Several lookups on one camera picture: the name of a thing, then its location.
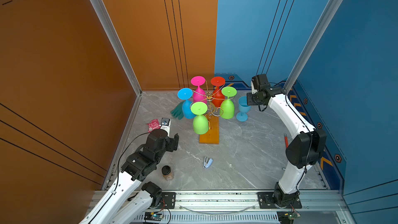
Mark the red handled hex key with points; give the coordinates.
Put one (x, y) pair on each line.
(286, 141)

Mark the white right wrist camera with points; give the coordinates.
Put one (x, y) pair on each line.
(259, 83)

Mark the red wine glass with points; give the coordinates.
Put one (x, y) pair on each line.
(217, 96)

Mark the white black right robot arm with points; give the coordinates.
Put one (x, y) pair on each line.
(307, 143)

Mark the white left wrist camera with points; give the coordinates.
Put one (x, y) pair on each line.
(165, 125)

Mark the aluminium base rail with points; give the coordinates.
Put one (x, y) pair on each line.
(244, 206)

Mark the magenta wine glass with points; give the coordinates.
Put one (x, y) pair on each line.
(199, 95)

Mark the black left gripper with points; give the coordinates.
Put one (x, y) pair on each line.
(173, 143)

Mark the teal rubber glove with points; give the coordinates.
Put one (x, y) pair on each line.
(177, 112)

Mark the aluminium corner post left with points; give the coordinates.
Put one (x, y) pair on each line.
(109, 28)

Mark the brown jar black lid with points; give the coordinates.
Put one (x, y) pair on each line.
(167, 172)

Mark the aluminium corner post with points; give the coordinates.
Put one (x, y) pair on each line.
(109, 28)
(322, 24)

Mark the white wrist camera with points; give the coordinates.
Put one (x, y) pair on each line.
(165, 125)
(259, 83)

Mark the orange wooden rack base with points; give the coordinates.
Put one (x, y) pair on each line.
(212, 135)

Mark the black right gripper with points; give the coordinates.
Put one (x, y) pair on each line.
(249, 102)

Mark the gold wire glass rack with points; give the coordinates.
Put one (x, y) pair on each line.
(216, 111)

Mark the green wine glass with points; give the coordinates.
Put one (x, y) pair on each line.
(227, 105)
(200, 122)

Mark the green circuit board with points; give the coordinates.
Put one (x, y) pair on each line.
(153, 217)
(287, 217)

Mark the blue wine glass left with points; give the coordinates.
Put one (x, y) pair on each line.
(186, 94)

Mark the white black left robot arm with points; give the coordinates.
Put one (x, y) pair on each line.
(128, 196)

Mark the light blue stapler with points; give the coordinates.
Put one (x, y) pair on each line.
(207, 162)

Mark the light blue wine glass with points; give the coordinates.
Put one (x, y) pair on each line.
(243, 108)

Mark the green circuit board left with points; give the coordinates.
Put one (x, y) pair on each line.
(153, 217)

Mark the green circuit board right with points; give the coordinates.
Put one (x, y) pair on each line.
(287, 217)

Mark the green wine glass front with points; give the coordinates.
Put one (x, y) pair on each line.
(200, 122)

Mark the pink snack packet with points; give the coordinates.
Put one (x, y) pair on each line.
(153, 125)

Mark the aluminium corner post right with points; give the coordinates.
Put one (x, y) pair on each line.
(322, 24)

